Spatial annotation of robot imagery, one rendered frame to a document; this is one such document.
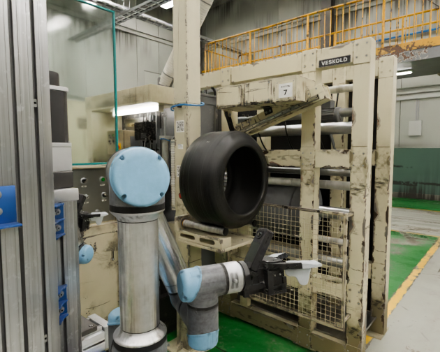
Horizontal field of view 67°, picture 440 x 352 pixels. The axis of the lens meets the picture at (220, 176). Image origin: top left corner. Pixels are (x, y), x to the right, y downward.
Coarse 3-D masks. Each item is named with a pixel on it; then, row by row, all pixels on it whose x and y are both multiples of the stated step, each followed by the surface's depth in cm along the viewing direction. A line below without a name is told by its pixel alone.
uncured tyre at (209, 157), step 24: (192, 144) 192; (216, 144) 180; (240, 144) 187; (192, 168) 181; (216, 168) 175; (240, 168) 228; (264, 168) 206; (192, 192) 182; (216, 192) 175; (240, 192) 227; (264, 192) 208; (192, 216) 196; (216, 216) 181; (240, 216) 190
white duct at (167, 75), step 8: (200, 0) 233; (208, 0) 234; (200, 8) 236; (208, 8) 239; (200, 16) 239; (200, 24) 245; (168, 64) 259; (168, 72) 261; (160, 80) 267; (168, 80) 265
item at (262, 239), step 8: (256, 232) 89; (264, 232) 86; (256, 240) 87; (264, 240) 85; (256, 248) 85; (264, 248) 84; (248, 256) 86; (256, 256) 84; (248, 264) 84; (256, 264) 83
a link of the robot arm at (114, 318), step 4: (116, 308) 88; (112, 312) 85; (116, 312) 84; (108, 316) 84; (112, 316) 82; (116, 316) 82; (108, 320) 84; (112, 320) 82; (116, 320) 82; (108, 324) 83; (112, 324) 81; (116, 324) 81; (108, 328) 84; (112, 328) 82; (116, 328) 81; (108, 332) 84; (112, 332) 82; (108, 336) 84; (112, 336) 81; (108, 340) 84; (112, 340) 79; (108, 344) 85; (112, 344) 78
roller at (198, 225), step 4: (184, 220) 207; (188, 220) 206; (184, 224) 205; (188, 224) 203; (192, 224) 201; (196, 224) 199; (200, 224) 197; (204, 224) 196; (208, 224) 195; (196, 228) 199; (200, 228) 196; (204, 228) 194; (208, 228) 192; (212, 228) 190; (216, 228) 189; (220, 228) 187; (224, 228) 186; (212, 232) 191; (216, 232) 189; (220, 232) 186; (224, 232) 185
